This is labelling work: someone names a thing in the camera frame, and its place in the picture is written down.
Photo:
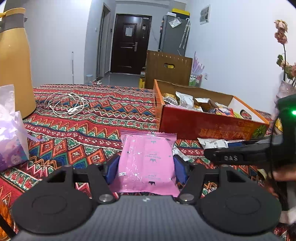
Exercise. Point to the purple tissue pack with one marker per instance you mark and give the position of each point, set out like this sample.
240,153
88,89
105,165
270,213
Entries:
14,137

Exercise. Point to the patterned red tablecloth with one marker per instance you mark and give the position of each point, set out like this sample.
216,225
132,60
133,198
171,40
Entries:
81,125

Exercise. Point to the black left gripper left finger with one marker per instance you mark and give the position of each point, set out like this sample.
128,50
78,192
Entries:
99,177

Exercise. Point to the white oat snack packet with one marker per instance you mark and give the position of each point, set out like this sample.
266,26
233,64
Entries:
210,143

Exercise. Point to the wall electrical panel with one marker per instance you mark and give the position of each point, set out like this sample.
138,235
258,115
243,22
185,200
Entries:
205,15

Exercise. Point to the colourful snack packet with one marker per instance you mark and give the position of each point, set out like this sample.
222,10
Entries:
222,111

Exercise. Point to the dried pink roses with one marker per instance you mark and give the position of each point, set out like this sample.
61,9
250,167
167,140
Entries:
281,37

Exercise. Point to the dark entrance door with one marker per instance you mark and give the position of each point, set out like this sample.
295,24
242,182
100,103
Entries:
130,43

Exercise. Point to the red orange cardboard box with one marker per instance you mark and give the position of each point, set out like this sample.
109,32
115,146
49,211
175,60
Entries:
192,124

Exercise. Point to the silver snack packet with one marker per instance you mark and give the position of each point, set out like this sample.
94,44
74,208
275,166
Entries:
185,100

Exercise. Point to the brown cardboard box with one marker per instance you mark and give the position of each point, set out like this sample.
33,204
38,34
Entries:
167,67

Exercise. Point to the pink snack packet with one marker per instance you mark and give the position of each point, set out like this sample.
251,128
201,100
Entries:
146,164

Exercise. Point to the grey refrigerator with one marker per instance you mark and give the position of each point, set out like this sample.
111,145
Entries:
174,34

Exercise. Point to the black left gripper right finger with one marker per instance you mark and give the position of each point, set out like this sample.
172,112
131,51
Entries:
192,177

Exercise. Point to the purple ceramic vase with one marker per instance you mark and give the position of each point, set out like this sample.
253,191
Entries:
285,89

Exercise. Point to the yellow thermos jug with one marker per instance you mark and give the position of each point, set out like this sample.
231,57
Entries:
15,59

